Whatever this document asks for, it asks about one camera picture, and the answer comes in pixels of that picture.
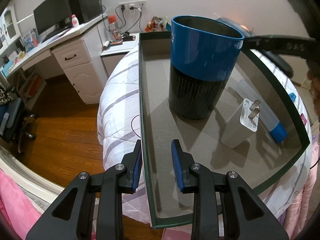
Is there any black computer tower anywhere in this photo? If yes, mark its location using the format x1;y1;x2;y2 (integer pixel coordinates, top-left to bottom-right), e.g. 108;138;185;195
67;0;102;23

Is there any small white bedside table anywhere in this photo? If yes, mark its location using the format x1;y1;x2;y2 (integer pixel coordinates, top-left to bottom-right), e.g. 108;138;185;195
100;32;140;80

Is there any colourful snack bag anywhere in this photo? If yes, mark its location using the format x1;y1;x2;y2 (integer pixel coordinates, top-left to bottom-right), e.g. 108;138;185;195
145;16;168;32

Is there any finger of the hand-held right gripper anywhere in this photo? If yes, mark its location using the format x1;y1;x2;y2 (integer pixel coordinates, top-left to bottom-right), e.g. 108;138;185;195
215;17;253;34
245;34;317;58

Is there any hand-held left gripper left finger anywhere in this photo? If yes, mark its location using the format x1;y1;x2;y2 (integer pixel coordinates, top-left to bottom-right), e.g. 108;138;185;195
25;140;143;240

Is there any white desk with drawers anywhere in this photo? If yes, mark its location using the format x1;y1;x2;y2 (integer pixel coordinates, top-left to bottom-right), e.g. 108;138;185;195
0;12;110;105

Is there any black office chair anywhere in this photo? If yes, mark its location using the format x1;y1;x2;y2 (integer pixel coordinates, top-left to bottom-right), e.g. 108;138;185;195
0;85;39;155

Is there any white wall socket strip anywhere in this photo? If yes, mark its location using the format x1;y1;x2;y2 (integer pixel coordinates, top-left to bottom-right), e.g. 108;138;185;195
118;0;147;11

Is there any pink blanket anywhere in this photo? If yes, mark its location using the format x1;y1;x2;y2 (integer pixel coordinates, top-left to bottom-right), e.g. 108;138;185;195
0;170;43;240

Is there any black power cable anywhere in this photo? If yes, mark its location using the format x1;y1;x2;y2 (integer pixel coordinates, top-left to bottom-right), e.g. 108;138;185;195
115;5;143;30

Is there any clear bottle with red cap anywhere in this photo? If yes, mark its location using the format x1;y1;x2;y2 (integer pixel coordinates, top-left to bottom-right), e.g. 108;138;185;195
107;15;121;42

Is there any black computer monitor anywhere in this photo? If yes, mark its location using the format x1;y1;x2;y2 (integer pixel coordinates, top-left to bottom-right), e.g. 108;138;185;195
33;0;73;35

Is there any blue and white carton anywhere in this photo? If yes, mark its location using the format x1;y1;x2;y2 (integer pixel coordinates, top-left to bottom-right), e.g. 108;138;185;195
21;29;38;52

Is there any blue and black cup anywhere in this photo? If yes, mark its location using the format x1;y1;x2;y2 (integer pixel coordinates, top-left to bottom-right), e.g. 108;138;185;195
168;15;245;120

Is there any clear tube with blue cap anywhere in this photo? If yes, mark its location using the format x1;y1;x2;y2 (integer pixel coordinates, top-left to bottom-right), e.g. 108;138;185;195
237;79;288;144

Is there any white glass-door cabinet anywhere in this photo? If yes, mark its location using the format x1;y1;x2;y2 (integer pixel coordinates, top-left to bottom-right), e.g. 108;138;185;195
0;5;22;45

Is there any black keyboard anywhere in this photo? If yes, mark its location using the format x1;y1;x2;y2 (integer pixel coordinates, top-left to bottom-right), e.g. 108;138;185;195
41;27;68;43

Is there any white charger plug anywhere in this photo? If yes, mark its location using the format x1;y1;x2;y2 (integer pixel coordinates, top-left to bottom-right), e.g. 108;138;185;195
220;98;262;148

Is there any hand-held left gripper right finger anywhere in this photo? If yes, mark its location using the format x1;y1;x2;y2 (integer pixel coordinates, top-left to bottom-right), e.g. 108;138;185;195
171;139;290;240

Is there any thin black cable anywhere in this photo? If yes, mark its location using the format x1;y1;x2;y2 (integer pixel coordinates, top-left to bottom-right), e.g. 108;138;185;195
309;152;320;170

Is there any pink printed quilt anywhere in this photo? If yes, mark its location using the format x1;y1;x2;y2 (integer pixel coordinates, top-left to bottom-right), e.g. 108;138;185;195
260;120;320;240

